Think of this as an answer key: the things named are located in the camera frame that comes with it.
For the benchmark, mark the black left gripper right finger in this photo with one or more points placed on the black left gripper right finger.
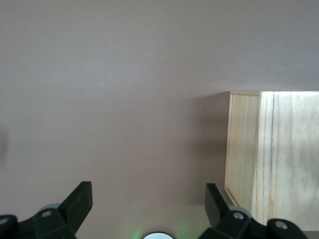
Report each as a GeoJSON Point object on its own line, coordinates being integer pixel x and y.
{"type": "Point", "coordinates": [219, 214]}

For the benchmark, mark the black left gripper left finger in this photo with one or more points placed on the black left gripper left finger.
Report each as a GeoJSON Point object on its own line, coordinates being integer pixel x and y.
{"type": "Point", "coordinates": [74, 206]}

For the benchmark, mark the light wooden cabinet box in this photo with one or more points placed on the light wooden cabinet box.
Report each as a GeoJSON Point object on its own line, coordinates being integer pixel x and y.
{"type": "Point", "coordinates": [286, 154]}

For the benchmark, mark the brown table cover sheet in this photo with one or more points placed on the brown table cover sheet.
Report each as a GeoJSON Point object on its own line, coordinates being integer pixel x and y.
{"type": "Point", "coordinates": [112, 99]}

